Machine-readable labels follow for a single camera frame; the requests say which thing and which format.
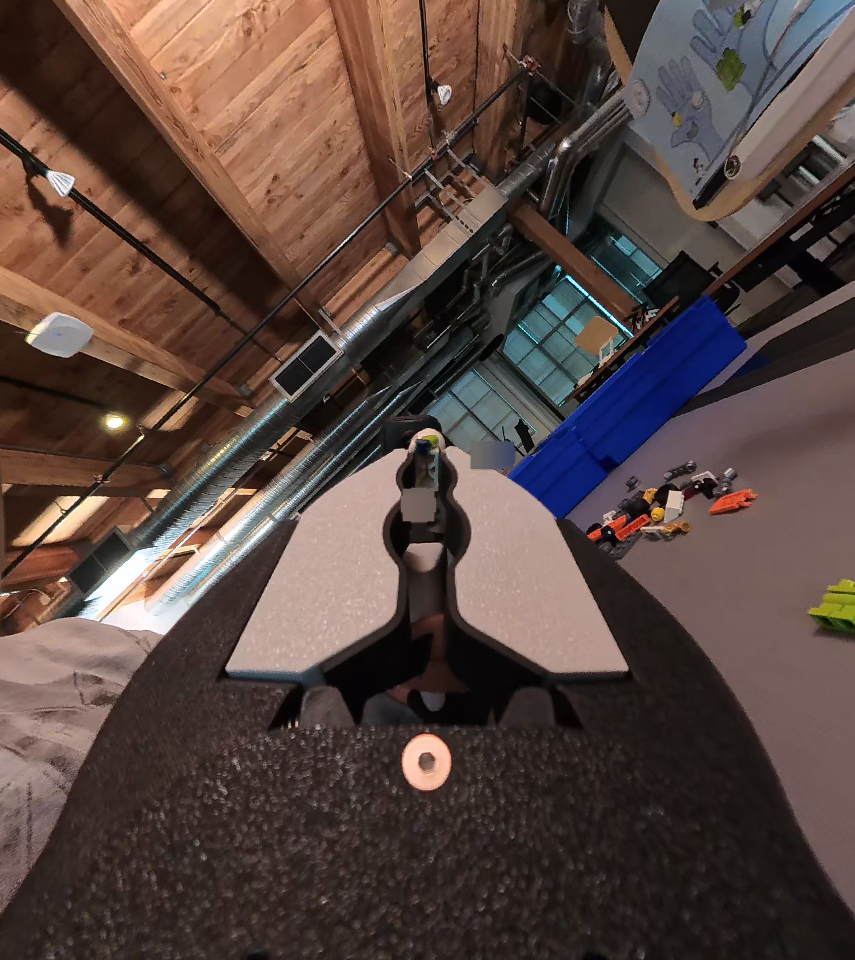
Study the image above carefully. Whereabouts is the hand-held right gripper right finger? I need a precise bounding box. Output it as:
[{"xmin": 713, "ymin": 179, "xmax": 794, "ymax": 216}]
[{"xmin": 443, "ymin": 450, "xmax": 631, "ymax": 684}]

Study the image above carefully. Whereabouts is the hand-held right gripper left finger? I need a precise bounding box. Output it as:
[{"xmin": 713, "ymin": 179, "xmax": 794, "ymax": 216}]
[{"xmin": 225, "ymin": 450, "xmax": 414, "ymax": 684}]

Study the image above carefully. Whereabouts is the pile of lego pieces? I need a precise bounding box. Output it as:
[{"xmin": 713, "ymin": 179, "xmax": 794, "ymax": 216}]
[{"xmin": 585, "ymin": 462, "xmax": 759, "ymax": 549}]

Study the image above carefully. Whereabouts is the green white lego minifigure torso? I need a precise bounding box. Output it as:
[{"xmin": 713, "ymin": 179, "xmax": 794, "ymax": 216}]
[{"xmin": 405, "ymin": 428, "xmax": 451, "ymax": 526}]

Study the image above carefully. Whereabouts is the lime green lego legs piece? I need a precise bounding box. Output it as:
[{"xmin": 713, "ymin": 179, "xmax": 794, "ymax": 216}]
[{"xmin": 807, "ymin": 579, "xmax": 855, "ymax": 637}]

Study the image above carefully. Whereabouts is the light mottled cloth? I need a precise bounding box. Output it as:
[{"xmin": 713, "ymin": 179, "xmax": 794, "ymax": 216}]
[{"xmin": 0, "ymin": 618, "xmax": 166, "ymax": 960}]

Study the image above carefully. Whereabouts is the white round ceiling device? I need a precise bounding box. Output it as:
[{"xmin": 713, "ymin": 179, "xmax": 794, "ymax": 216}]
[{"xmin": 26, "ymin": 311, "xmax": 96, "ymax": 358}]

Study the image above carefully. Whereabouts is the silver ceiling duct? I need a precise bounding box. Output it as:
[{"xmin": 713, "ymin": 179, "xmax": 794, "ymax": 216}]
[{"xmin": 128, "ymin": 90, "xmax": 639, "ymax": 601}]

